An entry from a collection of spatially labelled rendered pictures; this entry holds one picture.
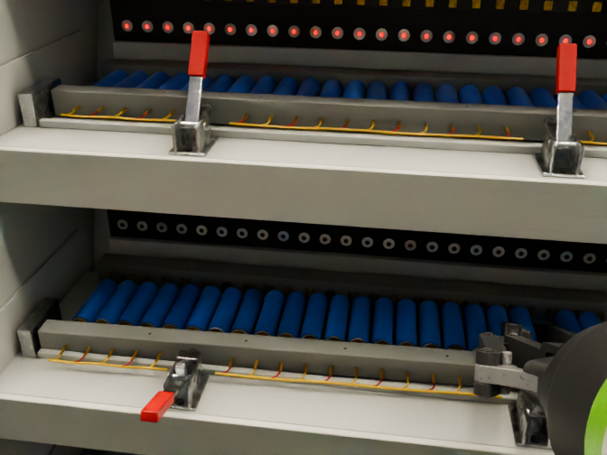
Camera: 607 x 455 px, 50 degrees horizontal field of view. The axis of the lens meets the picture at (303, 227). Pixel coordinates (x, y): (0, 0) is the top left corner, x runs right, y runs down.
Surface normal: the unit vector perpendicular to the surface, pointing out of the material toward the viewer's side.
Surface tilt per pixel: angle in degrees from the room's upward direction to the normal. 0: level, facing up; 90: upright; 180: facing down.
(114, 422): 111
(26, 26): 90
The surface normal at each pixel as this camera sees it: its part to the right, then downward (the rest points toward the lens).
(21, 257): 0.99, 0.07
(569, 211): -0.14, 0.46
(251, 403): 0.00, -0.88
